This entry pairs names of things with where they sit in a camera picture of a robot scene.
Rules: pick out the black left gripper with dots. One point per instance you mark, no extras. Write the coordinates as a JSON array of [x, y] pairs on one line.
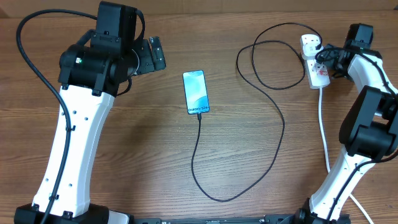
[[143, 47]]

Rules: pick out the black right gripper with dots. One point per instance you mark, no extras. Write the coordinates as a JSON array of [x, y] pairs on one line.
[[326, 57]]

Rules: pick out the white power strip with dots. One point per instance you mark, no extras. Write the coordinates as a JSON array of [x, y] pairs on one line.
[[317, 73]]

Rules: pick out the Samsung Galaxy smartphone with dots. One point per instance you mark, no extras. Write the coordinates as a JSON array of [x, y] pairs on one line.
[[196, 94]]

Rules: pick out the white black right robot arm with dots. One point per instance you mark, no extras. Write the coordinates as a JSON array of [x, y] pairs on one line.
[[368, 134]]

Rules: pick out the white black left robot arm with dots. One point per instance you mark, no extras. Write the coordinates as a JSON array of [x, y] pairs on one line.
[[91, 71]]

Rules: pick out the white USB charger plug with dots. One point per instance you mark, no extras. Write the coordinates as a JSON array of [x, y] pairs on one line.
[[309, 51]]

